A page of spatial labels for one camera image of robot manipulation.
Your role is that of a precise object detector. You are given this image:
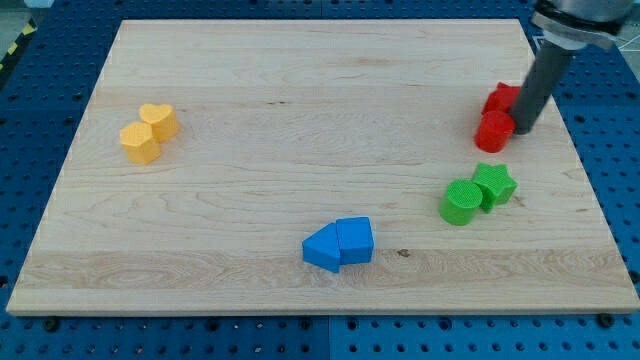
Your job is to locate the wooden board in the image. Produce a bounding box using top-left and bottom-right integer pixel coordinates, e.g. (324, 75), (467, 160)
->
(7, 19), (639, 317)

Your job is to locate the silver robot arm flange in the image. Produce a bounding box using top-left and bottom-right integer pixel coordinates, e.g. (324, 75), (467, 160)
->
(531, 0), (634, 50)

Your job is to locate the yellow heart block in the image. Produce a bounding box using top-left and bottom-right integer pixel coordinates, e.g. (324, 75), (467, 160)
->
(139, 103), (180, 142)

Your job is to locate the green star block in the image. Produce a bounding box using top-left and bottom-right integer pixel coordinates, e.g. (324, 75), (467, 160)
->
(471, 162), (518, 213)

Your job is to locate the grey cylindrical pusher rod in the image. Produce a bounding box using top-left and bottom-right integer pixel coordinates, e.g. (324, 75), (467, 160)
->
(509, 39), (574, 135)

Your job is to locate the blue cube block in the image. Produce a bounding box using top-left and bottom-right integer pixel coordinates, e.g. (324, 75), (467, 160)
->
(336, 217), (374, 265)

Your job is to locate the yellow pentagon block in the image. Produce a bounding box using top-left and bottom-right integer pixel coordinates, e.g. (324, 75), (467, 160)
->
(120, 122), (161, 164)

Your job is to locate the blue triangle block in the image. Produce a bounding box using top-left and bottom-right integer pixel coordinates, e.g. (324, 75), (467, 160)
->
(302, 223), (341, 273)

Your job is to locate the red star block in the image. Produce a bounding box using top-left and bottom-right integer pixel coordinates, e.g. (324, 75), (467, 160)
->
(482, 82), (521, 114)

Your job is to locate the green cylinder block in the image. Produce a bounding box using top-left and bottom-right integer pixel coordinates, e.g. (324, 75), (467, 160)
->
(439, 179), (483, 226)

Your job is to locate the red cylinder block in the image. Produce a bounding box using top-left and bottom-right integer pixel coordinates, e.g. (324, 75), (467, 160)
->
(474, 110), (515, 153)

